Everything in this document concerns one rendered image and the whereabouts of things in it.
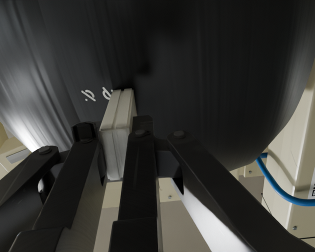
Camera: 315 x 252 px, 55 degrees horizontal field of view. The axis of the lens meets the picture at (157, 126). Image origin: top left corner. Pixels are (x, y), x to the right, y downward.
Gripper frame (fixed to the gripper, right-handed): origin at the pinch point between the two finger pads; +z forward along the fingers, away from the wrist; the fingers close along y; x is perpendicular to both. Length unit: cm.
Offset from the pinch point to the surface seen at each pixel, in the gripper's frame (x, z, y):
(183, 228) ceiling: -213, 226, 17
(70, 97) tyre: 1.2, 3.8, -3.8
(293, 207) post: -30.5, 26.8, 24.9
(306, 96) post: -8.6, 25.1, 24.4
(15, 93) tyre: 1.8, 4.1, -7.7
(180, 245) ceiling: -216, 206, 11
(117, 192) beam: -42, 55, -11
